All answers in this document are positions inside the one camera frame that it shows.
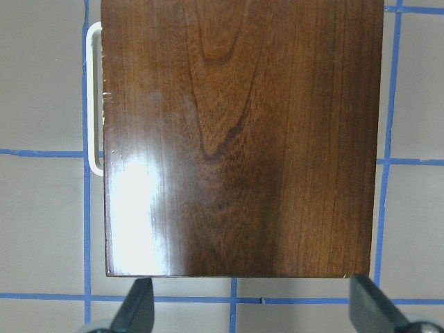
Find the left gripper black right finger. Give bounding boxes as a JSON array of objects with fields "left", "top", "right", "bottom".
[{"left": 348, "top": 273, "right": 444, "bottom": 333}]

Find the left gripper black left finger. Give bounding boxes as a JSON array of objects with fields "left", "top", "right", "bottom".
[{"left": 80, "top": 277, "right": 155, "bottom": 333}]

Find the brown wooden drawer cabinet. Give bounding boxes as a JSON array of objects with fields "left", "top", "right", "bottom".
[{"left": 101, "top": 1, "right": 384, "bottom": 278}]

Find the white drawer handle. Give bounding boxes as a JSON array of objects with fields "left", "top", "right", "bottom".
[{"left": 85, "top": 22, "right": 103, "bottom": 177}]

